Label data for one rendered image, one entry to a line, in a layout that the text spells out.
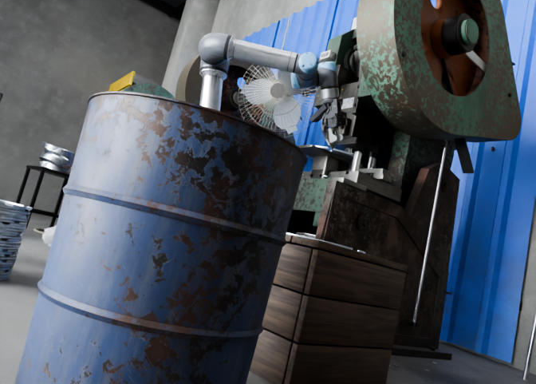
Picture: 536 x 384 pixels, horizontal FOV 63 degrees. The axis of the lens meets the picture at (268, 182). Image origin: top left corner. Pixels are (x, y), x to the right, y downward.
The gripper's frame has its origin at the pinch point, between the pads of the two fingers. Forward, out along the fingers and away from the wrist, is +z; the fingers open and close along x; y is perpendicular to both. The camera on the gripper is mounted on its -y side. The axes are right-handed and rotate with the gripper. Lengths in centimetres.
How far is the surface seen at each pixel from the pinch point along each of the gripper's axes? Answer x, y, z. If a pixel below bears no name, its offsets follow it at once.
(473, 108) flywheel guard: 49, 38, -9
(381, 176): 13.4, 14.8, 14.8
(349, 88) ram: 27.3, -10.7, -25.8
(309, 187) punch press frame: -9.8, -6.3, 16.4
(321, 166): 0.5, -7.7, 8.7
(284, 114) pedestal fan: 48, -86, -19
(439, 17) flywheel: 41, 30, -49
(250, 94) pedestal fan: 36, -105, -35
